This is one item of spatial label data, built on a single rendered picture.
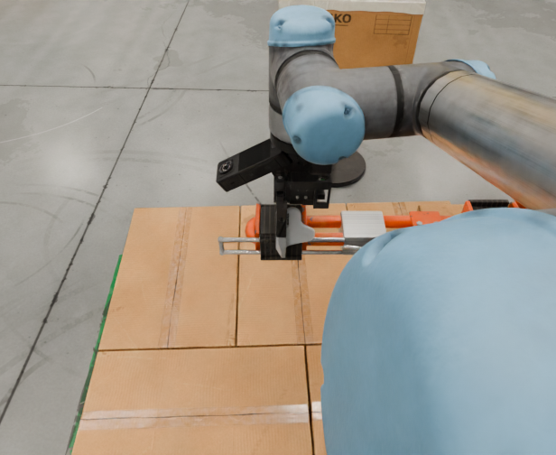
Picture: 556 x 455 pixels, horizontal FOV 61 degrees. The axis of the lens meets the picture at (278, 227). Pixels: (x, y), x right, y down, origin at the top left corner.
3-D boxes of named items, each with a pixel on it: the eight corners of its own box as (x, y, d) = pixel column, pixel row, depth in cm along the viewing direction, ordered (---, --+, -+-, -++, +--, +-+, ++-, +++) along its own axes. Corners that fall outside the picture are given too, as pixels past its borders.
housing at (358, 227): (377, 227, 83) (382, 208, 80) (384, 256, 78) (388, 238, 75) (338, 227, 83) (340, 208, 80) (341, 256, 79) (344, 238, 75)
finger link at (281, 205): (286, 241, 70) (287, 184, 66) (275, 241, 70) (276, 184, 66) (285, 228, 74) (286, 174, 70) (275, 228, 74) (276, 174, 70)
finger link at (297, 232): (314, 265, 73) (317, 210, 69) (275, 265, 73) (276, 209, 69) (312, 256, 76) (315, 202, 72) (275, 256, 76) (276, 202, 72)
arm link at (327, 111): (410, 98, 44) (375, 43, 51) (290, 107, 43) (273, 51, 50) (394, 164, 50) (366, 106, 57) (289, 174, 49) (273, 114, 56)
